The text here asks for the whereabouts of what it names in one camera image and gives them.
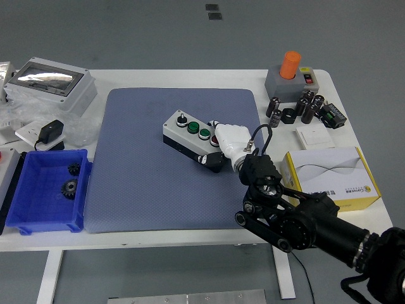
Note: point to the blue plastic bin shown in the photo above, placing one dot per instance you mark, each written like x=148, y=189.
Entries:
x=38, y=209

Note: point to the clear plastic bag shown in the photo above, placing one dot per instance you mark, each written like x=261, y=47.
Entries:
x=79, y=130

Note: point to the grey enclosure with clear lid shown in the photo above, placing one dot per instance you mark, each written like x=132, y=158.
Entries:
x=72, y=98

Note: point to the grey four-button control box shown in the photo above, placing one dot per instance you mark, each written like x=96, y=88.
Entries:
x=183, y=133

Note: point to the large black gear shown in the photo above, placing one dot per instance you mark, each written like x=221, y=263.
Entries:
x=69, y=189

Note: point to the white socket plate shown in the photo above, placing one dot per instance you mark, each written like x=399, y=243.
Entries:
x=27, y=131

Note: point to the grey switch box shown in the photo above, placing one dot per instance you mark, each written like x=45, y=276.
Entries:
x=275, y=88

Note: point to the white wall switch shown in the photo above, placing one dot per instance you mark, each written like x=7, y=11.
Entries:
x=316, y=136

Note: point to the white table leg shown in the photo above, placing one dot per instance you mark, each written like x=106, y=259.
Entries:
x=284, y=278
x=49, y=278

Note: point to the white and yellow cardboard box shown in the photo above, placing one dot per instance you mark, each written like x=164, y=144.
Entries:
x=329, y=171

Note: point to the grey-blue mat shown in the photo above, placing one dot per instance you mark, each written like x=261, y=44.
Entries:
x=142, y=190

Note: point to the black terminal module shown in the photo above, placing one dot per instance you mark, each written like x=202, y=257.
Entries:
x=333, y=115

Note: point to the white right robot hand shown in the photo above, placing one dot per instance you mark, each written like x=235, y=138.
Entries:
x=232, y=137

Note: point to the black power adapter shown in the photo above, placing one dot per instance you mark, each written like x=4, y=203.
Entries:
x=52, y=130

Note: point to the small black gear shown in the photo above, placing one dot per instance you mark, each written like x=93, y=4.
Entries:
x=74, y=168

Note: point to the orange cylinder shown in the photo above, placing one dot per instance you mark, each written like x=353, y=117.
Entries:
x=290, y=65

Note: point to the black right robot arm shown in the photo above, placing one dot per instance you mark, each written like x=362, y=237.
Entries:
x=303, y=225

